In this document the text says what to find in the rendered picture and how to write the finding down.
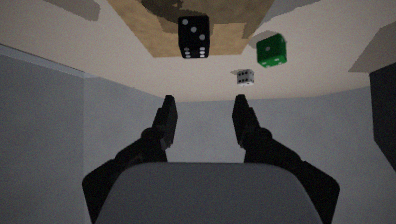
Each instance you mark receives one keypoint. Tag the brown mat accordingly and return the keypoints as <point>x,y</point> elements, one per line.
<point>155,22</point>

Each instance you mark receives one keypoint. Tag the green die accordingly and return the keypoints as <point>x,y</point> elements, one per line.
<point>271,51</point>

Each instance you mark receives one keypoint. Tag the white die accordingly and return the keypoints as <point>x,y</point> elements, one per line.
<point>245,78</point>

